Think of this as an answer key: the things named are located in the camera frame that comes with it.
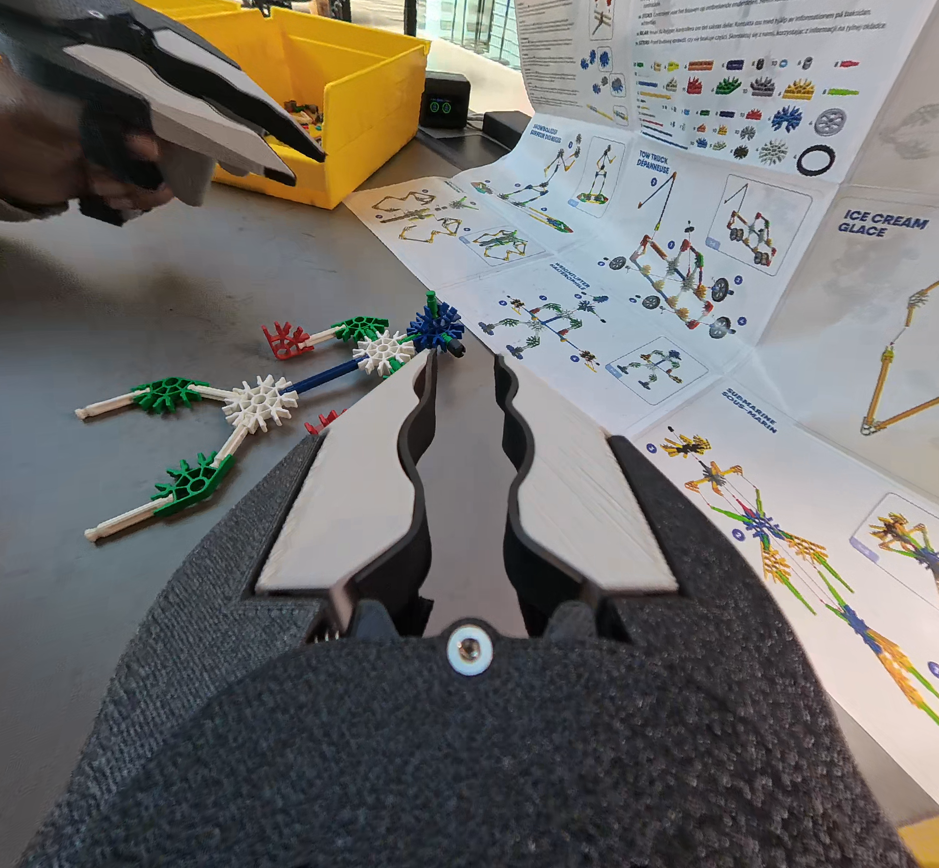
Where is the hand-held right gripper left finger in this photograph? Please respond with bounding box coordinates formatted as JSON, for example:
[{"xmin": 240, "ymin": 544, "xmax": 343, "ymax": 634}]
[{"xmin": 255, "ymin": 350, "xmax": 440, "ymax": 621}]

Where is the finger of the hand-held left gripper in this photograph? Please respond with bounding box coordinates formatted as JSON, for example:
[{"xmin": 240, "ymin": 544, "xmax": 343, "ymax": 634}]
[
  {"xmin": 152, "ymin": 29, "xmax": 327, "ymax": 164},
  {"xmin": 66, "ymin": 44, "xmax": 298, "ymax": 187}
]

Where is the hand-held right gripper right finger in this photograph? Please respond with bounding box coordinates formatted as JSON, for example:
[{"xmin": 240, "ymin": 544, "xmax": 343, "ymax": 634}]
[{"xmin": 493, "ymin": 354, "xmax": 681, "ymax": 621}]

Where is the construction toy figure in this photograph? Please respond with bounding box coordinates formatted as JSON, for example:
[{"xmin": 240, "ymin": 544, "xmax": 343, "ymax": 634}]
[{"xmin": 75, "ymin": 290, "xmax": 467, "ymax": 542}]

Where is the grey desk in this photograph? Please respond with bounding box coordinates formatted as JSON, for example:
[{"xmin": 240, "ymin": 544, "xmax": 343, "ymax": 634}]
[{"xmin": 0, "ymin": 141, "xmax": 939, "ymax": 868}]

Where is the person's left hand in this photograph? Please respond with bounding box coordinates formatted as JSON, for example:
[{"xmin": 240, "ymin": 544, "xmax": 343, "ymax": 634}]
[{"xmin": 0, "ymin": 74, "xmax": 176, "ymax": 214}]

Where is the pile of colourful toy pieces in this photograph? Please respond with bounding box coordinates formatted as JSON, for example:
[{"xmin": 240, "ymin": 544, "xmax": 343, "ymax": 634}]
[{"xmin": 268, "ymin": 99, "xmax": 327, "ymax": 150}]

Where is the small black display device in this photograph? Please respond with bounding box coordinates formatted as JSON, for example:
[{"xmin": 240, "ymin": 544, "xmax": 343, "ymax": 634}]
[{"xmin": 420, "ymin": 71, "xmax": 470, "ymax": 131}]

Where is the black flat mat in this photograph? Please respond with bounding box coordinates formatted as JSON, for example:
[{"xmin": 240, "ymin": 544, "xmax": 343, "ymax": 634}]
[{"xmin": 418, "ymin": 127, "xmax": 514, "ymax": 172}]

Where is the folded instruction sheet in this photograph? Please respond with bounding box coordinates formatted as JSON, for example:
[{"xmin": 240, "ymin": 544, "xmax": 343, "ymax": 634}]
[{"xmin": 343, "ymin": 0, "xmax": 939, "ymax": 803}]

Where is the black power adapter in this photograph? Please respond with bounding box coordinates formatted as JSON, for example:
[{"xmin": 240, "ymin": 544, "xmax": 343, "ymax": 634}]
[{"xmin": 483, "ymin": 111, "xmax": 533, "ymax": 150}]

